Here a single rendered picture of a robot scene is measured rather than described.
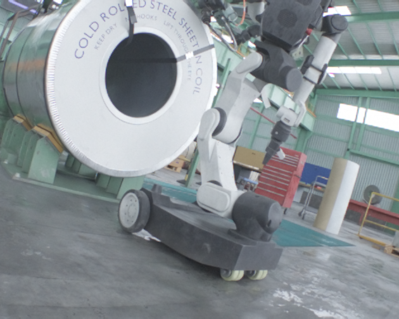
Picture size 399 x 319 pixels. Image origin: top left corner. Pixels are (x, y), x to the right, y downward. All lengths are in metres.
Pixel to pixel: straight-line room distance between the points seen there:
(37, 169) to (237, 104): 1.13
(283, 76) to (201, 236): 0.74
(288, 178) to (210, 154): 5.11
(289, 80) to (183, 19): 0.92
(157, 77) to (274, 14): 1.03
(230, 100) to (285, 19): 0.48
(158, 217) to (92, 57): 0.87
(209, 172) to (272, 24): 0.74
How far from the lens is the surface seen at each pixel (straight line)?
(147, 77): 2.39
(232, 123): 1.64
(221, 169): 1.58
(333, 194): 6.16
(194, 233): 1.37
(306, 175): 10.94
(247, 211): 1.39
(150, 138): 2.08
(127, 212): 1.64
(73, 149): 1.83
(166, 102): 2.11
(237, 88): 1.64
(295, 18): 1.57
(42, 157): 1.98
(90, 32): 1.82
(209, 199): 1.50
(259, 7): 1.88
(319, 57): 1.67
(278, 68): 1.52
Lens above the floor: 0.39
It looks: level
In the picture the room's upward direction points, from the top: 19 degrees clockwise
